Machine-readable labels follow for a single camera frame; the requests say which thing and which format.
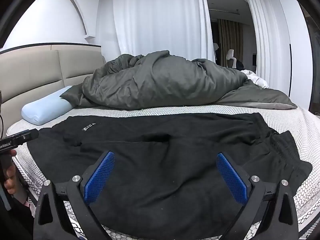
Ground white wardrobe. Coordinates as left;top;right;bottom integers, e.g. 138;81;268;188
269;0;314;105

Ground white office chair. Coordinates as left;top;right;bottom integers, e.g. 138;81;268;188
226;49;237;68

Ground brown curtain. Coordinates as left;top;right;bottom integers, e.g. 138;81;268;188
217;19;244;65

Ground dark grey duvet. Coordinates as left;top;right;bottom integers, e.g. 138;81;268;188
59;50;298;110

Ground black pants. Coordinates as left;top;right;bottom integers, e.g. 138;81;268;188
27;112;313;233

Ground person's black clothed body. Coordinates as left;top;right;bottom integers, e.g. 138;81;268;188
0;196;34;240

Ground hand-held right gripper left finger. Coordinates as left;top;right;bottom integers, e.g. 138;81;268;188
33;151;116;240

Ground light blue pillow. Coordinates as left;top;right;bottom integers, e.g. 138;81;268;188
21;85;74;125

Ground white honeycomb mattress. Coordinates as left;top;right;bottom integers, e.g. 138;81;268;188
5;104;320;240

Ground person's left hand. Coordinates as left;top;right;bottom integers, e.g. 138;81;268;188
4;149;17;196

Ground white curtain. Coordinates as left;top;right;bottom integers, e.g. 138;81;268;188
240;0;292;89
112;0;214;63

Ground white crumpled cloth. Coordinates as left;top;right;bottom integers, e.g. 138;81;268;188
240;69;269;88

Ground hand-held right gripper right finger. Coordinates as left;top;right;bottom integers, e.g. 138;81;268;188
216;152;299;240

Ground beige padded headboard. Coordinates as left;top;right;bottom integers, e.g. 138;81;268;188
0;44;107;139

